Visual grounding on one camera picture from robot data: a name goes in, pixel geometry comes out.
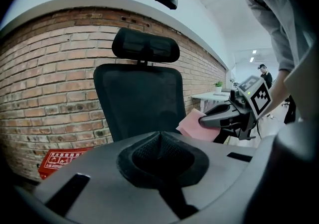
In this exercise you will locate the black mesh office chair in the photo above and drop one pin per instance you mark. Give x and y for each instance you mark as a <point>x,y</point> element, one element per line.
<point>142,98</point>

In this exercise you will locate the white desk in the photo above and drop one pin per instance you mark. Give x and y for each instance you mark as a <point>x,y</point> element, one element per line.
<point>209,96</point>

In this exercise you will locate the person's grey shirt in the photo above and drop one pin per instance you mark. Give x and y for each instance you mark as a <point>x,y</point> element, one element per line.
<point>274,6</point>

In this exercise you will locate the person's right forearm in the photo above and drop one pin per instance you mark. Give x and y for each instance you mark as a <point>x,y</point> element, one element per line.
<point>279,88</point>

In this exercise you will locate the pink cloth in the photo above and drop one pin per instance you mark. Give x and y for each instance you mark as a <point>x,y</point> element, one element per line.
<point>192,124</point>

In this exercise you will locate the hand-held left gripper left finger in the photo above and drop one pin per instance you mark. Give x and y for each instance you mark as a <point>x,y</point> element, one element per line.
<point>104,168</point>

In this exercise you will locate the red metal box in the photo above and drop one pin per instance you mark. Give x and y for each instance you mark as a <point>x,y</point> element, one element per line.
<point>59,162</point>

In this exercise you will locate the small green potted plant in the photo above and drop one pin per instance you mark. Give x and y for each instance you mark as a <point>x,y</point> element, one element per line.
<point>218,85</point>

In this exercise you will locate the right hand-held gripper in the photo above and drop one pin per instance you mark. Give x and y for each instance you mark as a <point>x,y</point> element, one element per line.
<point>249,98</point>

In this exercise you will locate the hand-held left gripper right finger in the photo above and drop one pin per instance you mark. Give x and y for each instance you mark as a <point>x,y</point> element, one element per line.
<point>219,168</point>

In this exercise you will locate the person's black trousers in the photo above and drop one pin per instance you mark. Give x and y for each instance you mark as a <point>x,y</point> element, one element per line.
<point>290,111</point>

